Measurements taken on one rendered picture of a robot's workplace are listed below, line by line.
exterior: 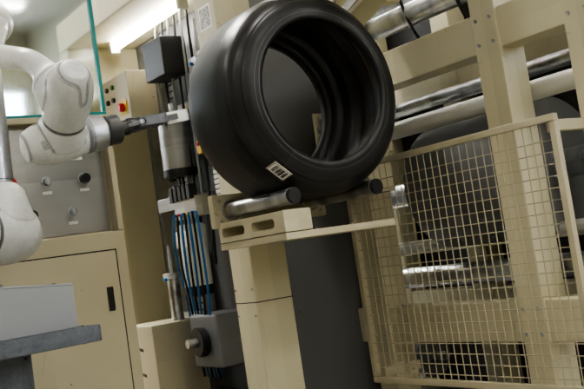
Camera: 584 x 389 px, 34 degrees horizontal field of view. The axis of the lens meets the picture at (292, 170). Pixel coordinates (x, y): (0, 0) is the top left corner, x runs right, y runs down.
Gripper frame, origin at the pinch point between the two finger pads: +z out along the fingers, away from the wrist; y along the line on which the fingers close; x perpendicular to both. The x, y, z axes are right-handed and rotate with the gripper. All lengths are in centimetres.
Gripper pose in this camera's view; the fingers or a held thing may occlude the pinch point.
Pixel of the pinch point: (175, 116)
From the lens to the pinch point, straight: 247.4
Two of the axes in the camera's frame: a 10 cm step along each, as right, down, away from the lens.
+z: 8.0, -2.1, 5.6
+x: 2.6, 9.7, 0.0
